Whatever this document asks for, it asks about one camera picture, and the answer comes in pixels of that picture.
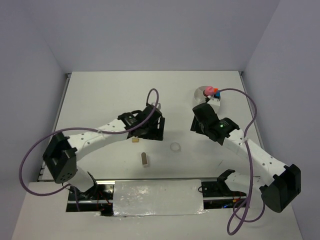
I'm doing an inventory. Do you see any clear tape roll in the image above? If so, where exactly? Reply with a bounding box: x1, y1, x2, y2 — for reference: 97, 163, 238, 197
170, 142, 181, 152

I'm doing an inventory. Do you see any pink capped marker tube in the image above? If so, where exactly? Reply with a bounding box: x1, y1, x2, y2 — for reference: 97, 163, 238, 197
203, 86, 215, 97

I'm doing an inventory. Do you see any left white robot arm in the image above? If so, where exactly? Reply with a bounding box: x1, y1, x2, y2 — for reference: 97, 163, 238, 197
42, 104, 165, 200

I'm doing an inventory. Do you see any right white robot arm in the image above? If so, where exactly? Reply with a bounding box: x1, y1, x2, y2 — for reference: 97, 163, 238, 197
190, 103, 301, 213

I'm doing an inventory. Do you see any silver foil sheet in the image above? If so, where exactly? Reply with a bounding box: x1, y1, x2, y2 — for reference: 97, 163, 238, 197
113, 179, 205, 217

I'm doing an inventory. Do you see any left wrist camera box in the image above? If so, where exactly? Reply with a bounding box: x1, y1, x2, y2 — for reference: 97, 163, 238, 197
151, 102, 161, 110

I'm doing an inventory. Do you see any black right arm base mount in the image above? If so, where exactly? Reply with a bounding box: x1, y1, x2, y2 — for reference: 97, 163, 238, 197
197, 169, 247, 210

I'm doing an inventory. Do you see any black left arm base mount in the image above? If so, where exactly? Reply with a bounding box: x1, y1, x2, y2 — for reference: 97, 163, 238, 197
66, 180, 115, 217

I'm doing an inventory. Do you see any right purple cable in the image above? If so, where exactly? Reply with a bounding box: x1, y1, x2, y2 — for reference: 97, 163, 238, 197
217, 87, 266, 236

